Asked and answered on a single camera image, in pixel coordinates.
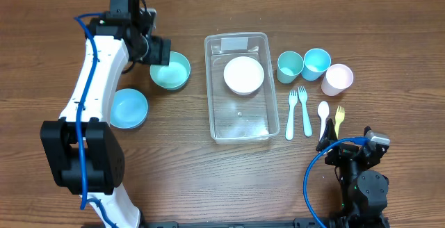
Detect white plastic bowl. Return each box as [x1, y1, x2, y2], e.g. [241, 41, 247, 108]
[223, 56, 265, 95]

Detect blue plastic cup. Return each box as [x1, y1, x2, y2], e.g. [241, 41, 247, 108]
[301, 48, 332, 81]

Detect clear plastic container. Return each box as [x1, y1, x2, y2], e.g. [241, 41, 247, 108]
[204, 32, 280, 144]

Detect green plastic bowl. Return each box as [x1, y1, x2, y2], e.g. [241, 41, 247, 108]
[150, 51, 191, 90]

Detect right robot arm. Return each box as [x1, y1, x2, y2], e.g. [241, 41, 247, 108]
[321, 127, 390, 228]

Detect white label sticker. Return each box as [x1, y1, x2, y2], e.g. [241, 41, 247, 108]
[220, 37, 249, 51]

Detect teal plastic fork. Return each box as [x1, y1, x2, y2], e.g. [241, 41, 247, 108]
[298, 86, 312, 137]

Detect pink plastic cup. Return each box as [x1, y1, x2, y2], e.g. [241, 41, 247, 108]
[321, 64, 354, 96]

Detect yellow plastic fork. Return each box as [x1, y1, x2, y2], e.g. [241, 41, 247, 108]
[334, 106, 345, 136]

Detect white plastic spoon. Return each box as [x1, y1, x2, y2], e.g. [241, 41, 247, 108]
[317, 101, 330, 140]

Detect blue plastic bowl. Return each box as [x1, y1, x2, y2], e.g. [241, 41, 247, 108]
[110, 88, 149, 129]

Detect light blue plastic fork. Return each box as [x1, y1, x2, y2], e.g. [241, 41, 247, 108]
[285, 90, 298, 140]

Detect black aluminium frame rail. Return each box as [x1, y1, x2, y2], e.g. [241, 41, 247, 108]
[140, 217, 390, 228]

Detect green plastic cup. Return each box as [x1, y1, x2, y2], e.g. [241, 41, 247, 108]
[277, 51, 305, 84]

